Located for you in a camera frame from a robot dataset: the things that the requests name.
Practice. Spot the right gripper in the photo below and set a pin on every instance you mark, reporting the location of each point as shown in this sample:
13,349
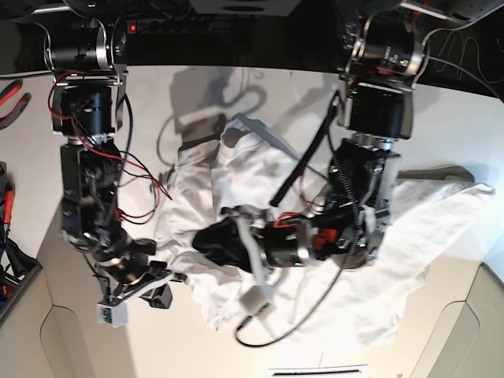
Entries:
127,262

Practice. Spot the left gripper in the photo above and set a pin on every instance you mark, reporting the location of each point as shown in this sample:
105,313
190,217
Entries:
283,243

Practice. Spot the white t-shirt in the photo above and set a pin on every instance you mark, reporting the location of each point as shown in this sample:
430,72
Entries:
332,266

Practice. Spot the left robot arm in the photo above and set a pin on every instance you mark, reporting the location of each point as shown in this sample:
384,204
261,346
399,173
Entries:
385,50

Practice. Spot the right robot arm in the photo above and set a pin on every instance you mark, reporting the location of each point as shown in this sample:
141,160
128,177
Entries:
85,49

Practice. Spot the black tool tray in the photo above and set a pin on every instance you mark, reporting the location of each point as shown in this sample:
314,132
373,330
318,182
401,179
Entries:
16,277

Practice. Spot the black power strip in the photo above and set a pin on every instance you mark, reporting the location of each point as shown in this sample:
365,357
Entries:
157,26

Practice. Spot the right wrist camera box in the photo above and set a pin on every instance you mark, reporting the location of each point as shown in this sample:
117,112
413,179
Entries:
118,307

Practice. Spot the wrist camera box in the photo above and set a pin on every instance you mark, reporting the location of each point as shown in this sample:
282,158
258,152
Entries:
118,307
260,294

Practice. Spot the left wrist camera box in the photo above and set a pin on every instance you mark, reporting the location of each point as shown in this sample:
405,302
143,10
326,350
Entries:
260,294

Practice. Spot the orange handled tool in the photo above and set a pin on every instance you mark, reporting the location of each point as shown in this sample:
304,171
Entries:
8,206

